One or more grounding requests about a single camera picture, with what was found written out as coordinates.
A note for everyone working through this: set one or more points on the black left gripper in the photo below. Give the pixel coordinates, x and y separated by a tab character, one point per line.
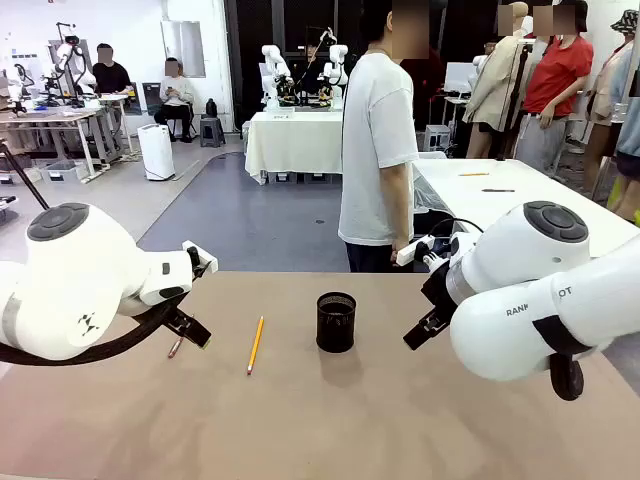
176	314

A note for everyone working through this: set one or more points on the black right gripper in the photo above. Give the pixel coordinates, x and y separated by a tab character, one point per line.
437	295

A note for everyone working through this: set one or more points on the pink capped black marker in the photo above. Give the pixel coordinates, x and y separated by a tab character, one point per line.
176	346

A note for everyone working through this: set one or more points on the yellow pencil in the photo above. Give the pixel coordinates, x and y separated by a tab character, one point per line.
255	345

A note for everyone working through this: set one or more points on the small white background robot arm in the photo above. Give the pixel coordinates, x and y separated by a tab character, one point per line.
339	57
272	55

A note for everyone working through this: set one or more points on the person's right forearm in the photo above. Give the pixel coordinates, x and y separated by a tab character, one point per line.
397	200

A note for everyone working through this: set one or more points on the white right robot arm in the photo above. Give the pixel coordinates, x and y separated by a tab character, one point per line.
525	325

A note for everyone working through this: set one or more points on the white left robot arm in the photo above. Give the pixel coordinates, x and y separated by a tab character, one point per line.
75	270

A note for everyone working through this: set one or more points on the black mesh pen holder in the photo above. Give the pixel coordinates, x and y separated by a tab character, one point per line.
336	330

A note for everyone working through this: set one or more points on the black pen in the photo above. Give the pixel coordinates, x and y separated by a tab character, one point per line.
498	190

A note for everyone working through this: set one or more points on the person's right hand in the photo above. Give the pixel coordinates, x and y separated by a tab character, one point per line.
400	246

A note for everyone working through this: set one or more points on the clear plastic sheet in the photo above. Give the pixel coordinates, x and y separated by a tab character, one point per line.
427	195

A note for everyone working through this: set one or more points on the orange pencil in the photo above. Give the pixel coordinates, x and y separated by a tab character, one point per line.
473	174

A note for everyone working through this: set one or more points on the white air purifier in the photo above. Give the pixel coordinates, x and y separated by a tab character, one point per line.
156	152

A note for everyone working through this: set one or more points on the large white table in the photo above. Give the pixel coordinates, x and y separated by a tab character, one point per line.
525	185

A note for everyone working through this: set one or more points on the person in white t-shirt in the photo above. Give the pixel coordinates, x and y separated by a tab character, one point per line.
370	150

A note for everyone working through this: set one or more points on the grey metal box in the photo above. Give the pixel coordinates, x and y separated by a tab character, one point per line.
437	137

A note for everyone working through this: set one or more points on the grey plastic bin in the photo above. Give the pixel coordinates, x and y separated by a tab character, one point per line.
62	172

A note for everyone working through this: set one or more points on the grey plastic stool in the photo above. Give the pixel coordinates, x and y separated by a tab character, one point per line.
212	130

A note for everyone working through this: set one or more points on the table with white cloth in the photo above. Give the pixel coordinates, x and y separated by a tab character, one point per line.
295	145

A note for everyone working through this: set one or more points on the black tripod leg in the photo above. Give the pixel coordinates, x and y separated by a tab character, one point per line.
25	177

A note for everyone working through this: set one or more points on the seated person in white top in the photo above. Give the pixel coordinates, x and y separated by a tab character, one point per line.
176	95

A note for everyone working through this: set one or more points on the brown top work desk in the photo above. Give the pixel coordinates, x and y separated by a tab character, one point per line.
45	116

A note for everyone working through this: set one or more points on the white monitor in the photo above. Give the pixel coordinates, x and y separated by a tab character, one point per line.
460	77

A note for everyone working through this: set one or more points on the person in black shirt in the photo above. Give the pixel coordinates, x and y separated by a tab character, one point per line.
111	77

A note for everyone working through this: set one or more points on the person in black behind robots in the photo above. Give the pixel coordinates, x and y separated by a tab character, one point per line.
312	70

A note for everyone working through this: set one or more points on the person in red shirt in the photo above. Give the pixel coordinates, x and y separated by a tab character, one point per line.
555	80

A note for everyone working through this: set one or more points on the white humanoid lab robot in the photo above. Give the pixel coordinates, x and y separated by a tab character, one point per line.
67	52

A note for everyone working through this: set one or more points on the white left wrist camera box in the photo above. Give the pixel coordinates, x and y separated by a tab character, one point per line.
192	247

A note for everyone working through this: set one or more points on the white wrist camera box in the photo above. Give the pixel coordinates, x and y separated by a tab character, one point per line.
412	250
192	247

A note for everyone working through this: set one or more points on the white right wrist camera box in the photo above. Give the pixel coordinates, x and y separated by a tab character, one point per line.
412	250

